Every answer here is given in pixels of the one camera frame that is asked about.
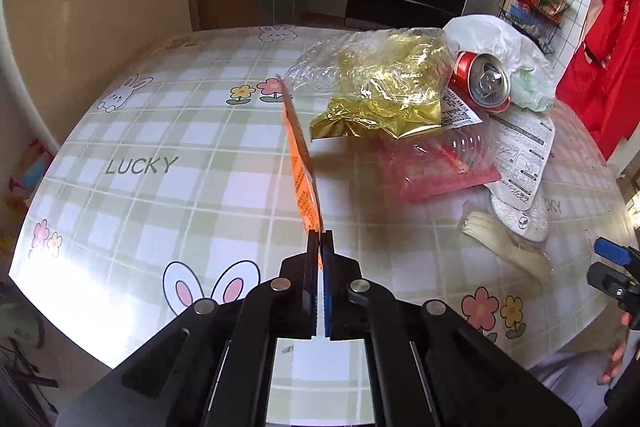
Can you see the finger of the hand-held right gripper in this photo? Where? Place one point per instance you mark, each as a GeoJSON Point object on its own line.
{"type": "Point", "coordinates": [607, 248]}
{"type": "Point", "coordinates": [612, 284]}

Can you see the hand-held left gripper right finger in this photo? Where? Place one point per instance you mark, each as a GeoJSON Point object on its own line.
{"type": "Point", "coordinates": [327, 267]}

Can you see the colourful cardboard box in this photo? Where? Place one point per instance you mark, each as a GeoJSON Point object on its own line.
{"type": "Point", "coordinates": [30, 177]}

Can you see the clear crumpled plastic bag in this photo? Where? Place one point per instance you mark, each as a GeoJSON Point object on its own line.
{"type": "Point", "coordinates": [350, 62]}

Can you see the white crumpled wrapper strip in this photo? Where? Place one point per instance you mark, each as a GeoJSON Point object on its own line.
{"type": "Point", "coordinates": [500, 242]}

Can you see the red soda can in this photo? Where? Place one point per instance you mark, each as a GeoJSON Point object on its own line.
{"type": "Point", "coordinates": [480, 82]}

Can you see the white plastic bag green print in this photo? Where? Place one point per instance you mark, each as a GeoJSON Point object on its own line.
{"type": "Point", "coordinates": [500, 37]}

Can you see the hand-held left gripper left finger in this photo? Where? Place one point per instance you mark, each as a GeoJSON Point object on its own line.
{"type": "Point", "coordinates": [313, 257]}

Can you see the person's right hand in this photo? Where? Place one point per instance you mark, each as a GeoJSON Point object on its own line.
{"type": "Point", "coordinates": [617, 354]}

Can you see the gold foil packet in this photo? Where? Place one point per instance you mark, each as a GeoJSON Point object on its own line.
{"type": "Point", "coordinates": [360, 119]}

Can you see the person's grey trouser leg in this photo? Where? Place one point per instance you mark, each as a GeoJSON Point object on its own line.
{"type": "Point", "coordinates": [565, 382]}

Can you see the white printed paper label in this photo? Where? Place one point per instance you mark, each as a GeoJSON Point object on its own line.
{"type": "Point", "coordinates": [460, 109]}

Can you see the red apron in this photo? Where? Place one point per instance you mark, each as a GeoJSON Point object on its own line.
{"type": "Point", "coordinates": [605, 57]}

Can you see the orange snack wrapper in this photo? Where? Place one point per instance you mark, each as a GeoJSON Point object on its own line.
{"type": "Point", "coordinates": [300, 167]}

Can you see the white printed blister package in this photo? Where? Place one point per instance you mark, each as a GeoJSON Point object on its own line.
{"type": "Point", "coordinates": [525, 147]}

